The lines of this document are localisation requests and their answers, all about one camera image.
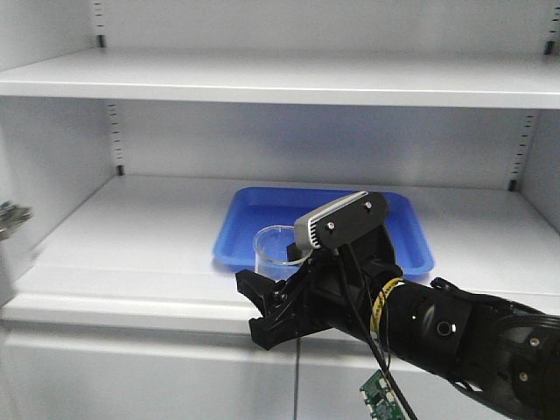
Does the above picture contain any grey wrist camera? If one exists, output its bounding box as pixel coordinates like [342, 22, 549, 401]
[294, 191, 389, 250]

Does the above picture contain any clear glass beaker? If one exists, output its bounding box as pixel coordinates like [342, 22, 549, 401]
[253, 225, 312, 282]

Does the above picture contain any blue plastic tray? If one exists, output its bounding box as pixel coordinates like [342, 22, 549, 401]
[213, 187, 434, 281]

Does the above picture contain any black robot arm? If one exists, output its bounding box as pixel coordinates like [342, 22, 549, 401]
[236, 227, 559, 419]

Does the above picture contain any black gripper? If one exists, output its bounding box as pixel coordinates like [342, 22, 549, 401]
[235, 227, 403, 350]

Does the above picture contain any black camera cable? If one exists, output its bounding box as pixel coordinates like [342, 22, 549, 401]
[340, 242, 419, 420]

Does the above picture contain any green circuit board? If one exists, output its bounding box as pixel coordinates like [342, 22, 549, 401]
[360, 370, 408, 420]

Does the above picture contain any upper grey cabinet shelf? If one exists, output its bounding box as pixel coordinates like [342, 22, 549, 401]
[1, 48, 559, 109]

